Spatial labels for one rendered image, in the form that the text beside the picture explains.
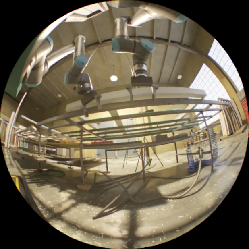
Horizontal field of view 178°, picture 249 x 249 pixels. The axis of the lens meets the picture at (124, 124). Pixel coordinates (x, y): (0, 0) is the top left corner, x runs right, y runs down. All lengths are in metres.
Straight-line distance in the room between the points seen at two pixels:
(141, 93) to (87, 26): 7.93
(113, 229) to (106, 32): 8.42
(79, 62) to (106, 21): 7.52
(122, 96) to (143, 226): 0.88
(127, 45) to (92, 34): 7.72
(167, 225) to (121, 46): 0.96
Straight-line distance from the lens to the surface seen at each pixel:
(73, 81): 0.63
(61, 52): 0.85
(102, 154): 7.51
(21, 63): 0.32
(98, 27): 8.03
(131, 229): 0.58
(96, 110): 0.66
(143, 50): 0.49
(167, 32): 9.05
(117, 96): 0.62
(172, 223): 0.60
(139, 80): 0.49
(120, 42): 0.47
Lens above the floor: 0.48
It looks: 20 degrees up
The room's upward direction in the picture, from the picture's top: 5 degrees counter-clockwise
